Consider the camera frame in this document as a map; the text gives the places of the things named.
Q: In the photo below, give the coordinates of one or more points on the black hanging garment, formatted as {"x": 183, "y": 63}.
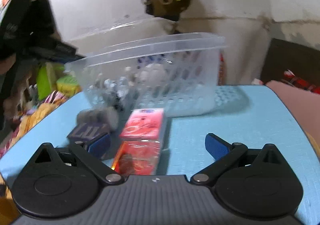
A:
{"x": 26, "y": 31}

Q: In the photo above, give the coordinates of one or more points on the grey white plush toy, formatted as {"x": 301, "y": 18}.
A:
{"x": 108, "y": 116}

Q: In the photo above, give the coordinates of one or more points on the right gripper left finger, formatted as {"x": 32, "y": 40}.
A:
{"x": 61, "y": 182}

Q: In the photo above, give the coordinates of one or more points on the light blue mat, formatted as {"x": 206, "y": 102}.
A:
{"x": 250, "y": 114}

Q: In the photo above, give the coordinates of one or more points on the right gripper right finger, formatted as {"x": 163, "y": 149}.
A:
{"x": 250, "y": 182}

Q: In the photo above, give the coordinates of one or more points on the purple Lux soap box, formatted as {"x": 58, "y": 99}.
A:
{"x": 94, "y": 137}

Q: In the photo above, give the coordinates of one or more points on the green paper bag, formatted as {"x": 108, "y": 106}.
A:
{"x": 47, "y": 76}

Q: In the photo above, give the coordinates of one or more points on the green yellow lidded box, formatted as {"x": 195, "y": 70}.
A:
{"x": 68, "y": 85}

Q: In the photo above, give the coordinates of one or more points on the red gift carton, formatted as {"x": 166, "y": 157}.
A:
{"x": 222, "y": 70}

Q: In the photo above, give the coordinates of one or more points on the red plaid cloth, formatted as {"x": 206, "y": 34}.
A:
{"x": 291, "y": 79}

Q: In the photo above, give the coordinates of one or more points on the pink pillow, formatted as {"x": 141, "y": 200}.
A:
{"x": 304, "y": 105}

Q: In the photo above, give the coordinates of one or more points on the pink red tissue pack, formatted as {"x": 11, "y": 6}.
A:
{"x": 141, "y": 142}

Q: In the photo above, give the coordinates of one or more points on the clear plastic perforated basket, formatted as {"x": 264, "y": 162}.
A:
{"x": 177, "y": 73}

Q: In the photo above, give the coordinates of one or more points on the orange floral blanket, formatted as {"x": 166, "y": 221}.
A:
{"x": 55, "y": 99}

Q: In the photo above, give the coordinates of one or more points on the dark wooden headboard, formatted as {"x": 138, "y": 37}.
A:
{"x": 282, "y": 55}

